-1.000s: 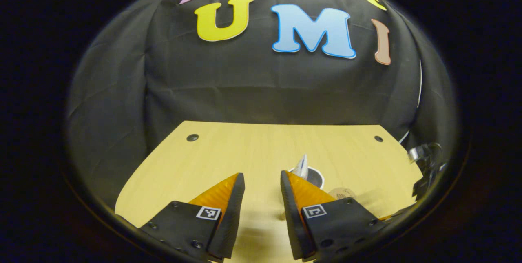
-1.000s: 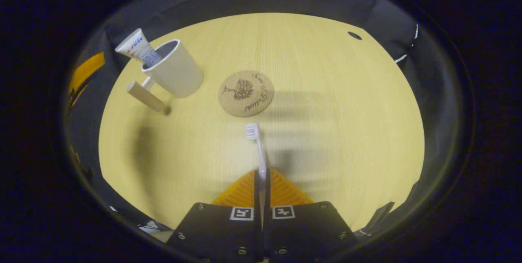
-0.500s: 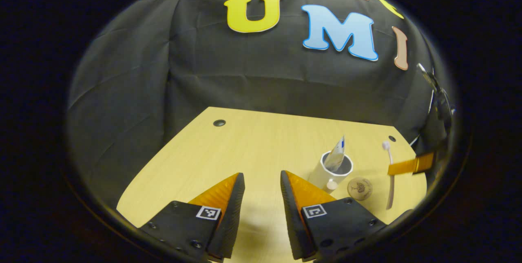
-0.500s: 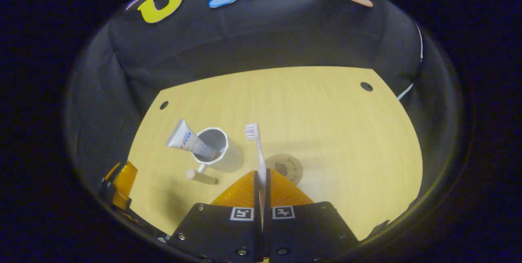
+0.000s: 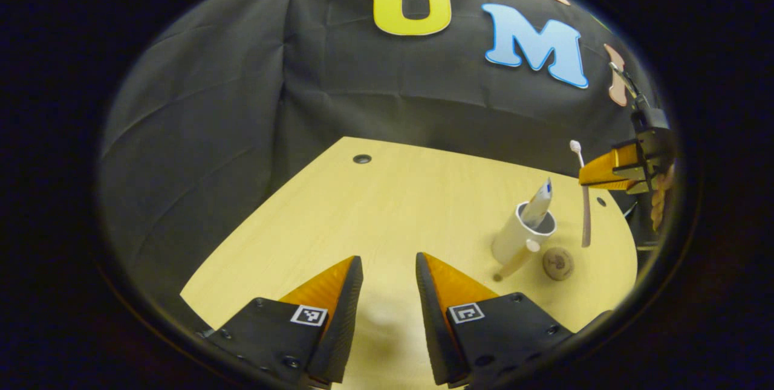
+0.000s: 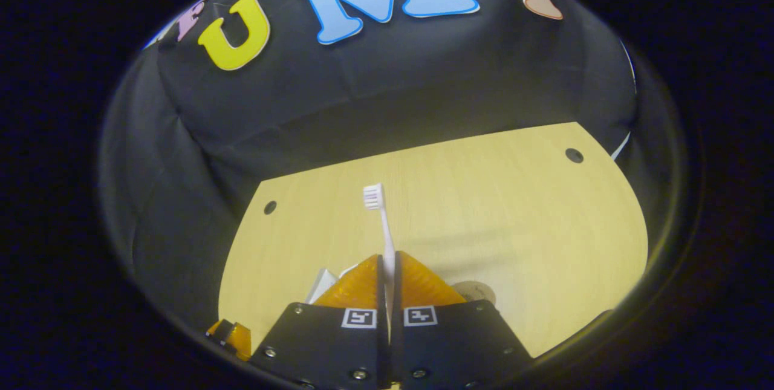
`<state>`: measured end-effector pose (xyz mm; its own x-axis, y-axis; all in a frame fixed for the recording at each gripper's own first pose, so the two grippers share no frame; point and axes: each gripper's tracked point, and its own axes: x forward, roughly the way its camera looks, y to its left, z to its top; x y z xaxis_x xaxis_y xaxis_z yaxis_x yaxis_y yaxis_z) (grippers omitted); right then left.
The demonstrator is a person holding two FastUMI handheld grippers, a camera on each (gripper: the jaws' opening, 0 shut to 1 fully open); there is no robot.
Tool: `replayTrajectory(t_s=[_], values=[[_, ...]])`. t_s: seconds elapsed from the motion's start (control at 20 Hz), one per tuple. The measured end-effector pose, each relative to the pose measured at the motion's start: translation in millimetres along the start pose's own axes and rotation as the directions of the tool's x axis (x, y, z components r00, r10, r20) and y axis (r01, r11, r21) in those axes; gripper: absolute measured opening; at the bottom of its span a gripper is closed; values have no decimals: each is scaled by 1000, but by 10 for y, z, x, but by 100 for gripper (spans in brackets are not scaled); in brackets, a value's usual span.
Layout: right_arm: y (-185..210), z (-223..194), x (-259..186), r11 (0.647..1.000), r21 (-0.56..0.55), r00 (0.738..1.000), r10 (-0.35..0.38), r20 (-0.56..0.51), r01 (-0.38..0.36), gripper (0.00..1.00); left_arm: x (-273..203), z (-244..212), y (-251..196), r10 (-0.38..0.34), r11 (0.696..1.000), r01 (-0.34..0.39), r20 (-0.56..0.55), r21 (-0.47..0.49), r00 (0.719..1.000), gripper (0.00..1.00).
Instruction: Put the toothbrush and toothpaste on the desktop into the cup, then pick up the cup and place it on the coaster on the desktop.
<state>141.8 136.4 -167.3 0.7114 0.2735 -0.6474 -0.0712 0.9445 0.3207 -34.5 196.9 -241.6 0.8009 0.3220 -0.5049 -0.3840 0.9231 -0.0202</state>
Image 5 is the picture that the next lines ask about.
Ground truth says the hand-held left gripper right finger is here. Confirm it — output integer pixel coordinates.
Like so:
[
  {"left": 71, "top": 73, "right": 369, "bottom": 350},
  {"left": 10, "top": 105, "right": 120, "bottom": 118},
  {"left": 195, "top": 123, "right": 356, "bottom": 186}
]
[{"left": 415, "top": 251, "right": 575, "bottom": 388}]

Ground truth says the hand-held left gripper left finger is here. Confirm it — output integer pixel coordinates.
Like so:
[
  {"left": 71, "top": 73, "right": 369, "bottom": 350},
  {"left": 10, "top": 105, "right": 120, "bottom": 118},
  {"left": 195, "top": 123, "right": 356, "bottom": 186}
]
[{"left": 200, "top": 255, "right": 365, "bottom": 388}]

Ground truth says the white toothbrush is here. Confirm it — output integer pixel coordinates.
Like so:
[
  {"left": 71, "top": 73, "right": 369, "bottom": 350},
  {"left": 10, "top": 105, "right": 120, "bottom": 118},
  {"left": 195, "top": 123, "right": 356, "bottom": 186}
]
[{"left": 570, "top": 140, "right": 593, "bottom": 249}]

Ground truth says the white toothpaste tube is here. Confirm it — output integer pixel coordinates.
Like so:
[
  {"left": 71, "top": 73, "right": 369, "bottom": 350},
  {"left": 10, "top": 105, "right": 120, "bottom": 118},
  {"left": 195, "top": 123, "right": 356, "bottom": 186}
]
[{"left": 520, "top": 177, "right": 554, "bottom": 229}]

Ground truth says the round cork coaster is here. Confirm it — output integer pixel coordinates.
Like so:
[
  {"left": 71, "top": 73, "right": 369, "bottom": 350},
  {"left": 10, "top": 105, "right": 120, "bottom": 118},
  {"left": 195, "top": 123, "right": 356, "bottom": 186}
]
[{"left": 542, "top": 247, "right": 576, "bottom": 282}]

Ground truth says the white cup with wooden handle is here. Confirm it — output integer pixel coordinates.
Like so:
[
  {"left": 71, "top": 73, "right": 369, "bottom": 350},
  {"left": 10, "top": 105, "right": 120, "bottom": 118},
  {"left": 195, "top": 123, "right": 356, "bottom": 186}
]
[{"left": 491, "top": 201, "right": 558, "bottom": 282}]

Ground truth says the light wooden desktop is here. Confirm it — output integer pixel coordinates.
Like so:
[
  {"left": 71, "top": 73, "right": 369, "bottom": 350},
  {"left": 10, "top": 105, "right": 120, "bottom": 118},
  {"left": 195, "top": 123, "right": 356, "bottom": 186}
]
[{"left": 180, "top": 136, "right": 639, "bottom": 390}]

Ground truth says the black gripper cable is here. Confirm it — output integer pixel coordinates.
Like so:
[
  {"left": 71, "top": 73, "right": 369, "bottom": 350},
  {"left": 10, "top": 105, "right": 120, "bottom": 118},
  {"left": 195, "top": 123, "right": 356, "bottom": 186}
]
[{"left": 609, "top": 62, "right": 643, "bottom": 114}]

